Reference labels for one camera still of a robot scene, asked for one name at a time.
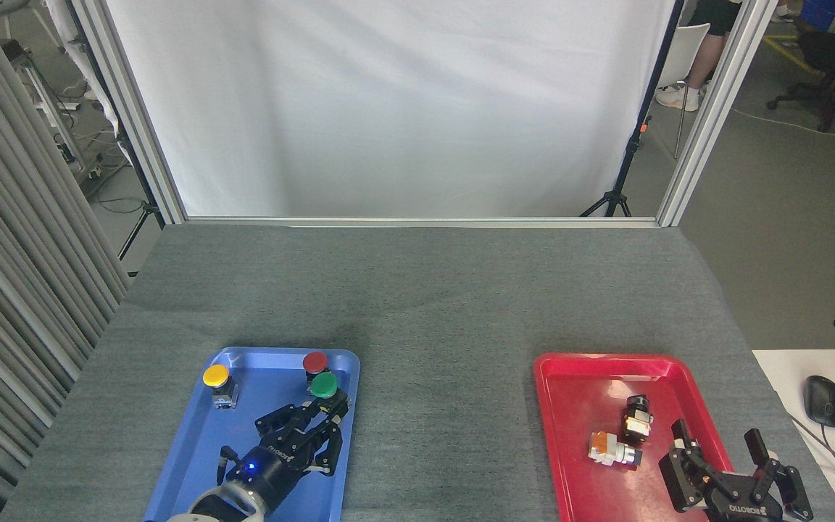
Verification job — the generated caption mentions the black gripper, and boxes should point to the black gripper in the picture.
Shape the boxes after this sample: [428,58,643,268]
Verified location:
[233,400,352,517]
[658,419,814,522]

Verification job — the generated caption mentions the green push button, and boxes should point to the green push button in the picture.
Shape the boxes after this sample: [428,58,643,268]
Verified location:
[309,372,352,421]

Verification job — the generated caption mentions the red push button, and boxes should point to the red push button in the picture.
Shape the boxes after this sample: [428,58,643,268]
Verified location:
[302,352,331,385]

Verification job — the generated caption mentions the yellow push button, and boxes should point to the yellow push button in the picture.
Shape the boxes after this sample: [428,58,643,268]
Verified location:
[202,364,239,411]

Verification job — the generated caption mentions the blue plastic tray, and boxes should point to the blue plastic tray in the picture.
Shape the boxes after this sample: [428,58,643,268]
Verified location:
[142,347,361,522]

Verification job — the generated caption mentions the black computer mouse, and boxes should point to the black computer mouse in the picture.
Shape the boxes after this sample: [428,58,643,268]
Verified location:
[803,375,835,428]

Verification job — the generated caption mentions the white desk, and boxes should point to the white desk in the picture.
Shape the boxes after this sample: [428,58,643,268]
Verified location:
[751,349,835,522]

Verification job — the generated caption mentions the red plastic tray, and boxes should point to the red plastic tray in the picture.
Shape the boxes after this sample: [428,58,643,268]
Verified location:
[533,352,741,522]

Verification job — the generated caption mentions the black light stand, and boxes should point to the black light stand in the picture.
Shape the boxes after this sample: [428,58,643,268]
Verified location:
[117,130,166,261]

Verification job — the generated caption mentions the grey pleated curtain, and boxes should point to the grey pleated curtain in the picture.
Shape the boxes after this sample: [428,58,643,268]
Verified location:
[0,0,133,522]

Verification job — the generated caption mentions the white backdrop cloth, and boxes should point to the white backdrop cloth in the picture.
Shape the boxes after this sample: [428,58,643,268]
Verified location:
[106,0,679,219]

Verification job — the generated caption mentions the black tripod stand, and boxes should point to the black tripod stand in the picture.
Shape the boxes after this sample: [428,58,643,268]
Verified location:
[579,0,686,218]

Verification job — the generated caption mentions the metal equipment rack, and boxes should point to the metal equipment rack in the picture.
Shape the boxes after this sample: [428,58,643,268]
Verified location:
[0,36,103,183]

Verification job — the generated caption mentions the white chair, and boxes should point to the white chair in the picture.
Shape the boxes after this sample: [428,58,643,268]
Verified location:
[655,23,712,160]

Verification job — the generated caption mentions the person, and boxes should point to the person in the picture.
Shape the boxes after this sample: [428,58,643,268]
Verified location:
[655,0,744,112]

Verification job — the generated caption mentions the black office chair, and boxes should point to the black office chair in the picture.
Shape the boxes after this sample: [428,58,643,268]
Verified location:
[765,18,835,134]

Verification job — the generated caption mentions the blue bin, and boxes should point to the blue bin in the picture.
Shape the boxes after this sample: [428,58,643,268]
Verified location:
[799,0,835,33]

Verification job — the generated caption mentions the grey mouse cable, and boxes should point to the grey mouse cable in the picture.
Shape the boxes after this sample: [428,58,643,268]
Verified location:
[787,413,835,502]

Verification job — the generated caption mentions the black selector switch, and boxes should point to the black selector switch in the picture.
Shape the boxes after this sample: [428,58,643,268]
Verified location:
[622,395,655,444]

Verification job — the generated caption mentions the orange white switch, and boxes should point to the orange white switch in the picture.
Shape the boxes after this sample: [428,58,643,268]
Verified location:
[589,431,643,470]

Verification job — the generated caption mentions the silver frame crossbar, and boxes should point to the silver frame crossbar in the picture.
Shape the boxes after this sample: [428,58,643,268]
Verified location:
[184,216,662,230]

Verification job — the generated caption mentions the white floor cable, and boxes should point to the white floor cable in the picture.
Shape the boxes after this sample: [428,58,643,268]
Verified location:
[732,107,835,143]

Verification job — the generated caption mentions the silver frame post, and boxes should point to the silver frame post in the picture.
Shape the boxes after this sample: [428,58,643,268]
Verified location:
[657,0,781,228]
[70,0,188,226]

